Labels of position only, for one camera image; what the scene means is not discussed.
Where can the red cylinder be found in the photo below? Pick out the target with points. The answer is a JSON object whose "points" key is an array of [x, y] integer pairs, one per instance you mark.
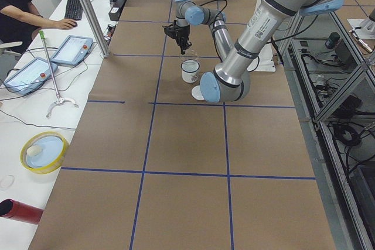
{"points": [[15, 210]]}

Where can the far teach pendant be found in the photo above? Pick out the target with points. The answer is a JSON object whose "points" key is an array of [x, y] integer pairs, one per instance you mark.
{"points": [[72, 51]]}

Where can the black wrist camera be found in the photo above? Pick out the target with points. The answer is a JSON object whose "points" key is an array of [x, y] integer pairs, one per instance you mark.
{"points": [[171, 31]]}

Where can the black keyboard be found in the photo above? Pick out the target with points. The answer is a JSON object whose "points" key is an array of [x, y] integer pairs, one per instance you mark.
{"points": [[74, 10]]}

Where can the person in black shirt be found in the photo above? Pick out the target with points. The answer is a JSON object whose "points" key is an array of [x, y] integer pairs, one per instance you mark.
{"points": [[20, 20]]}

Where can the near teach pendant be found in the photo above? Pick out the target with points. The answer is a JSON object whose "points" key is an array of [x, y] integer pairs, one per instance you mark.
{"points": [[29, 78]]}

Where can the person's hand on mouse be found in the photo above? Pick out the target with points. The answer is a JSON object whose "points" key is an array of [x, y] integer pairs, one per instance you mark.
{"points": [[66, 24]]}

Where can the black computer box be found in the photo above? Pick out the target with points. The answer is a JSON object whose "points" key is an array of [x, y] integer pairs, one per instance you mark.
{"points": [[116, 9]]}

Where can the white cup lid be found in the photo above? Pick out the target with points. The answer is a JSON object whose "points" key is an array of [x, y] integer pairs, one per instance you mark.
{"points": [[196, 93]]}

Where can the yellow tape roll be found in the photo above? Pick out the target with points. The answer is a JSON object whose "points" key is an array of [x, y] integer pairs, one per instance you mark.
{"points": [[44, 153]]}

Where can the teach pendant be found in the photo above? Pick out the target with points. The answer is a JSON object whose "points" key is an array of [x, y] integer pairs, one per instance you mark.
{"points": [[29, 78], [72, 51]]}

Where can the reacher grabber stick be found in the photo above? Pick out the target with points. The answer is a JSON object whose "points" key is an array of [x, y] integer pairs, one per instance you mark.
{"points": [[60, 100]]}

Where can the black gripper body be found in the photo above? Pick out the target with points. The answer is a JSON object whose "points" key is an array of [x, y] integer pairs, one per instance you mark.
{"points": [[184, 31]]}

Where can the white enamel cup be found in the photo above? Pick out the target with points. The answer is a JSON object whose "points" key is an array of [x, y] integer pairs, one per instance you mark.
{"points": [[190, 70]]}

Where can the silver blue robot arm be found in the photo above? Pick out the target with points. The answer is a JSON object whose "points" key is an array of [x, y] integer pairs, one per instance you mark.
{"points": [[230, 81]]}

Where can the aluminium frame post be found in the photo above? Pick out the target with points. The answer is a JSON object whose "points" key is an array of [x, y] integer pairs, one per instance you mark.
{"points": [[95, 27]]}

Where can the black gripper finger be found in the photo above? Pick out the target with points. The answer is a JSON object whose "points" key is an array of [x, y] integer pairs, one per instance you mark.
{"points": [[182, 46], [187, 45]]}

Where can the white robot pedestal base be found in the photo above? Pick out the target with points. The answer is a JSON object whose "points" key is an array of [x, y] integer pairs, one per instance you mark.
{"points": [[265, 62]]}

